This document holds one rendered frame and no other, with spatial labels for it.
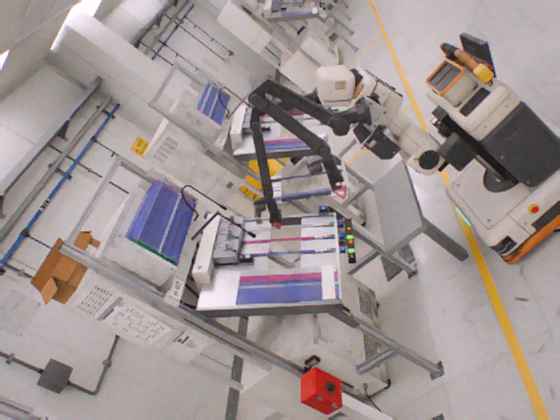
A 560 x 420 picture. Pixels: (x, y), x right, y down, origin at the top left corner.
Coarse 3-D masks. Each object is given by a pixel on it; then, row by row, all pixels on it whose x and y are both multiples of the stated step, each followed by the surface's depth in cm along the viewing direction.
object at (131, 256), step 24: (96, 192) 235; (192, 216) 262; (336, 216) 284; (72, 240) 208; (120, 240) 218; (120, 264) 228; (144, 264) 227; (168, 264) 227; (360, 264) 302; (168, 288) 222; (336, 312) 219; (384, 360) 240
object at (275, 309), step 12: (204, 312) 230; (216, 312) 229; (228, 312) 229; (240, 312) 229; (252, 312) 228; (264, 312) 228; (276, 312) 227; (288, 312) 227; (300, 312) 226; (312, 312) 226; (324, 312) 226
